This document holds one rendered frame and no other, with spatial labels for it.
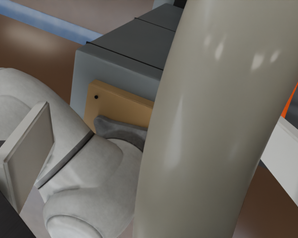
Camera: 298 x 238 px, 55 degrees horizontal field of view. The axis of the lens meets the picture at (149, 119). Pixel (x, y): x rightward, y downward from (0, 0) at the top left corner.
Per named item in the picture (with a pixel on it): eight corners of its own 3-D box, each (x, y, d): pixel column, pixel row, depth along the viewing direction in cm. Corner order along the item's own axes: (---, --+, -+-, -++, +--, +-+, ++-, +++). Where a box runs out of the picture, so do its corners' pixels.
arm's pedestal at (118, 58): (221, 115, 151) (192, 240, 85) (134, 82, 158) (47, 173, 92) (264, 22, 124) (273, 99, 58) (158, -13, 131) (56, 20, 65)
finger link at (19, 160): (17, 220, 13) (0, 220, 13) (55, 142, 19) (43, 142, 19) (5, 162, 11) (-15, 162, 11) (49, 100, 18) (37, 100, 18)
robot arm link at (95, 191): (123, 201, 73) (79, 282, 55) (71, 151, 70) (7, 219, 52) (167, 174, 64) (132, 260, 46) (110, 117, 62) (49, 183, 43)
